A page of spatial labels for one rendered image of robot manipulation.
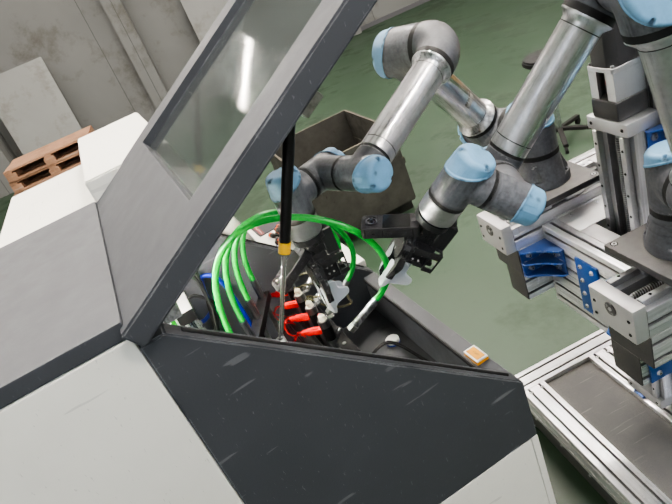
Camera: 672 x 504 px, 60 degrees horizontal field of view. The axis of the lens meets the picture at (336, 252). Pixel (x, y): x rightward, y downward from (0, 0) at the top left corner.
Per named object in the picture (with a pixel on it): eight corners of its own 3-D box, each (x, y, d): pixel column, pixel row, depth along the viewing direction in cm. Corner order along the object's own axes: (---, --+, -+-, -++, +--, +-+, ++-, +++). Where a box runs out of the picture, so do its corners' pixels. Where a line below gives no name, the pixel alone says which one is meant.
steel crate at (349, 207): (368, 179, 488) (343, 108, 459) (427, 206, 409) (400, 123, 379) (290, 221, 472) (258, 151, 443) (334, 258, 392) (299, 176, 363)
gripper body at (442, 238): (428, 277, 116) (459, 237, 108) (389, 263, 115) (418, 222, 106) (427, 250, 122) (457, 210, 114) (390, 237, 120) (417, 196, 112)
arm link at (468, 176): (504, 177, 98) (459, 158, 96) (469, 221, 105) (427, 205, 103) (500, 151, 103) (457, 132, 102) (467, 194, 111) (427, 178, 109)
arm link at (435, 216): (428, 205, 103) (427, 177, 109) (416, 223, 107) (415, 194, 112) (465, 219, 105) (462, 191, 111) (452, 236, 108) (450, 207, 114)
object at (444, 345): (525, 423, 130) (510, 372, 122) (509, 434, 129) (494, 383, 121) (390, 312, 183) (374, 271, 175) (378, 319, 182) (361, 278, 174)
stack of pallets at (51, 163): (125, 179, 787) (92, 123, 749) (123, 195, 720) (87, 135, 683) (48, 214, 774) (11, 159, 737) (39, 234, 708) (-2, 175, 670)
